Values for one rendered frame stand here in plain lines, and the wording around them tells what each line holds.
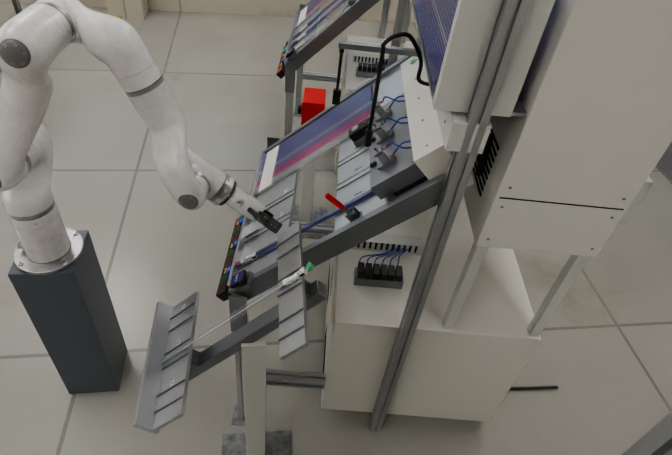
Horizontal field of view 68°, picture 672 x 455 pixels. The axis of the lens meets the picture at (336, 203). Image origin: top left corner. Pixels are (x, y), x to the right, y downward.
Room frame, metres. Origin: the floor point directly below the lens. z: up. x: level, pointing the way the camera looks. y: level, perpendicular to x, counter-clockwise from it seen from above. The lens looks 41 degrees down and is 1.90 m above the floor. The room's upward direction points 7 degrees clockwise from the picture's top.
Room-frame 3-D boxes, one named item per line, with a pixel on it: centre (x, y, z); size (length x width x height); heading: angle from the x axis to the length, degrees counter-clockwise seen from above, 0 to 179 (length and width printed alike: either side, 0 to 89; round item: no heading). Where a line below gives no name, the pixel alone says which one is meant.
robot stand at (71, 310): (0.97, 0.84, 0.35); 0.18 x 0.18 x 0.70; 12
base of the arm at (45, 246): (0.97, 0.84, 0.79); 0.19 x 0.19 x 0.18
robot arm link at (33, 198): (1.00, 0.84, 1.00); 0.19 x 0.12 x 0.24; 1
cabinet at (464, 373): (1.27, -0.35, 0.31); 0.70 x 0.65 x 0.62; 3
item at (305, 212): (1.97, 0.15, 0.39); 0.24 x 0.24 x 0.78; 3
